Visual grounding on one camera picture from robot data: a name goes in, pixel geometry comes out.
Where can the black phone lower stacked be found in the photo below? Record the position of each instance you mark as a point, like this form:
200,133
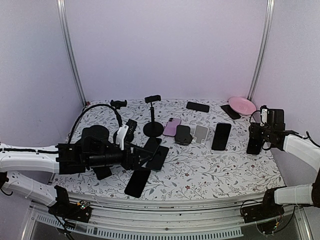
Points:
158,159

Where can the black phone under plate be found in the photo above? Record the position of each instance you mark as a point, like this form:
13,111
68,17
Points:
230,112

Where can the right aluminium frame post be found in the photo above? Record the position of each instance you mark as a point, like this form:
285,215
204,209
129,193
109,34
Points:
270,6

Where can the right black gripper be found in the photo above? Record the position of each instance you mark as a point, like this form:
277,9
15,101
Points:
254,132

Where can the black phone upper stacked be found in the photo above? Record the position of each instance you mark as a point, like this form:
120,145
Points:
150,148

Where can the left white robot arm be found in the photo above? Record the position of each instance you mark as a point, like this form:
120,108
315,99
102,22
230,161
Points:
13,160

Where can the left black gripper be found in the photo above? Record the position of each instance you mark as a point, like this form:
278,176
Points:
134,163

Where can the black phone small left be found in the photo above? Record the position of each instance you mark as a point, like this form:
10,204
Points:
102,172

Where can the silver folding phone stand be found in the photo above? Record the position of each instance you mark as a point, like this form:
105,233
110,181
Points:
200,134

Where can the aluminium frame post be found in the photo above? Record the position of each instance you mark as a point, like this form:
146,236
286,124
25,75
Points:
270,6
61,8

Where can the left aluminium frame post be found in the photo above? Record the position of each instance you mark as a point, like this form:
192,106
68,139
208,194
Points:
61,8

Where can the pink smartphone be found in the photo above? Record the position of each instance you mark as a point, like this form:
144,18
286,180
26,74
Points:
171,127

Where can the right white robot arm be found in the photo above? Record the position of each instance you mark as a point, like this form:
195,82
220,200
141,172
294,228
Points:
301,147

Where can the aluminium front rail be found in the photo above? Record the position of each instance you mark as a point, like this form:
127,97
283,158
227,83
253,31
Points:
135,219

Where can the black phone at back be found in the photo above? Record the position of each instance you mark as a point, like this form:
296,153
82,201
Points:
197,107

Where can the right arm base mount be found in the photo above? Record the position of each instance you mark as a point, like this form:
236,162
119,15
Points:
253,211

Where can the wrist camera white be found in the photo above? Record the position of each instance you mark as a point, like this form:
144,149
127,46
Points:
271,116
125,134

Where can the black phone front left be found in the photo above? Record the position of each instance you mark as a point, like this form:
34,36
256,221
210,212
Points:
137,182

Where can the right tall black phone stand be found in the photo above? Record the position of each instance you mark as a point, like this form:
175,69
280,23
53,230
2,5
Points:
152,129

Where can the black folding stand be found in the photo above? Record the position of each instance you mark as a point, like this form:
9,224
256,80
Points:
183,135

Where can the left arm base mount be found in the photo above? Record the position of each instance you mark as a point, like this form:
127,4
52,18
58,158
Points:
80,211

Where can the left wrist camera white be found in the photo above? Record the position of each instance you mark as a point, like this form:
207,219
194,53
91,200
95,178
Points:
125,134

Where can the pink plate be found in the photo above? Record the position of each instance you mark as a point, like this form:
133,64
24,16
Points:
242,105

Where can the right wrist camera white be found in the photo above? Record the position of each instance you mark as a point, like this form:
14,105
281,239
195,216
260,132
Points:
271,116

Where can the black phone stacked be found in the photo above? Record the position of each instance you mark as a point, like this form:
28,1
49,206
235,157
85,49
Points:
150,148
158,159

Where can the blue-edged phone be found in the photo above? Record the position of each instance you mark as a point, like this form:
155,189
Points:
254,146
221,136

